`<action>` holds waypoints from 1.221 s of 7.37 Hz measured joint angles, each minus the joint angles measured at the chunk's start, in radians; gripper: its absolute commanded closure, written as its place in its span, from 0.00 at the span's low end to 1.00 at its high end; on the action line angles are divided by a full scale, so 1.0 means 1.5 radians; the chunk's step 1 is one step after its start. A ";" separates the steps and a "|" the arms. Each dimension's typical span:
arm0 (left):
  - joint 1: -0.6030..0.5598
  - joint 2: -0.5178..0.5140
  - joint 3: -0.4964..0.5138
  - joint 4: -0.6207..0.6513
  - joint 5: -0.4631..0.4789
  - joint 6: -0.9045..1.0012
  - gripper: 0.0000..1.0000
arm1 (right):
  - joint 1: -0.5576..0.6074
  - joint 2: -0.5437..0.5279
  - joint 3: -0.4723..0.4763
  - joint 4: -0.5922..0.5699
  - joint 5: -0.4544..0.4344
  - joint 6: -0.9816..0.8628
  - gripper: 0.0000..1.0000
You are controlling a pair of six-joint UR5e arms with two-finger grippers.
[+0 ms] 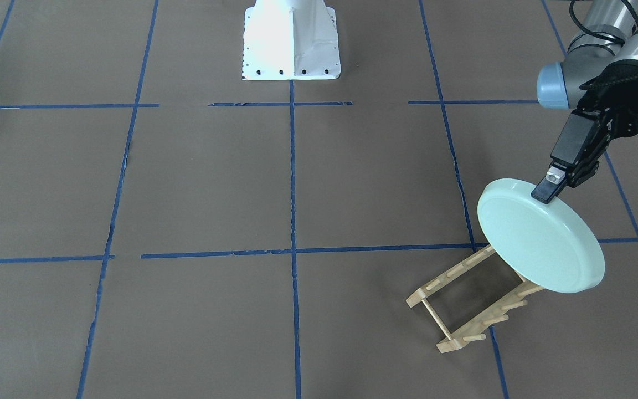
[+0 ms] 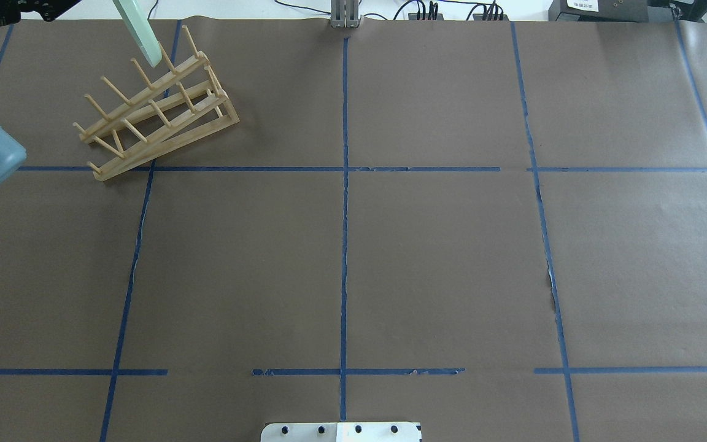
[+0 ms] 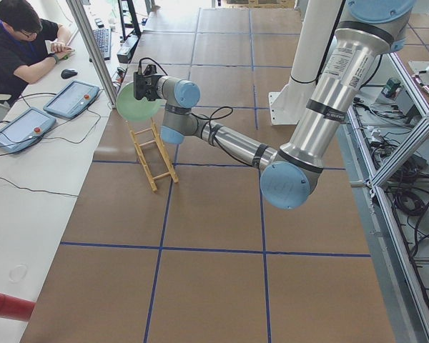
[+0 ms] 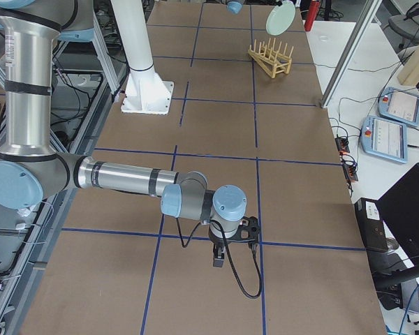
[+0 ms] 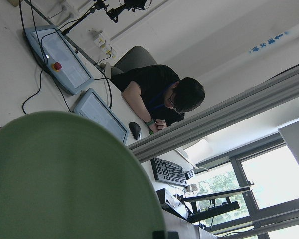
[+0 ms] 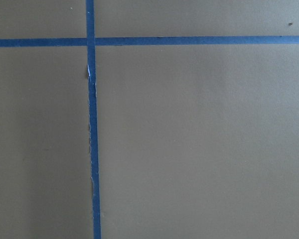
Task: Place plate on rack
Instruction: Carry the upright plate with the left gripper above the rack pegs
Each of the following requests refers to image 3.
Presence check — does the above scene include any wooden plate rack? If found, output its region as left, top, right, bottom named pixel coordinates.
left=127, top=119, right=179, bottom=192

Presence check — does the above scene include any light green ceramic plate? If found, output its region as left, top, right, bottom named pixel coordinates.
left=116, top=82, right=164, bottom=121

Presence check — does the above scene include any red cylinder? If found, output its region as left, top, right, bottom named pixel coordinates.
left=0, top=293, right=35, bottom=322

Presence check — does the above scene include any black computer mouse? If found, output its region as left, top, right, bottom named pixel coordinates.
left=60, top=69, right=78, bottom=79

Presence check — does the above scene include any aluminium frame rail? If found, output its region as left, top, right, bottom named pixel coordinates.
left=337, top=44, right=429, bottom=342

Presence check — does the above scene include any teach pendant tablet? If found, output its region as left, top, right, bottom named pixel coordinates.
left=43, top=80, right=100, bottom=119
left=0, top=107, right=56, bottom=154

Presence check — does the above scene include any far teach pendant tablet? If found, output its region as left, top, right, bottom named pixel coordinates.
left=43, top=80, right=100, bottom=119

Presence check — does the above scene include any brown paper table cover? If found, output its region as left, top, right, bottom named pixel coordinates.
left=22, top=2, right=395, bottom=342

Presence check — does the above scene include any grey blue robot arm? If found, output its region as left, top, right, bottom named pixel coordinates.
left=133, top=1, right=415, bottom=209

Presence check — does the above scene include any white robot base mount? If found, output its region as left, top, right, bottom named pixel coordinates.
left=268, top=89, right=299, bottom=126

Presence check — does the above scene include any person in black shirt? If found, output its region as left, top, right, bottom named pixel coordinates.
left=0, top=0, right=73, bottom=106

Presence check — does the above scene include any near teach pendant tablet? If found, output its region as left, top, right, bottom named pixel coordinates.
left=0, top=107, right=56, bottom=154

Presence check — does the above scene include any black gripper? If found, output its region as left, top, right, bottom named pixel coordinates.
left=134, top=71, right=160, bottom=101

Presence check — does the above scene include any black keyboard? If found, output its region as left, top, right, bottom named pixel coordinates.
left=92, top=28, right=112, bottom=60

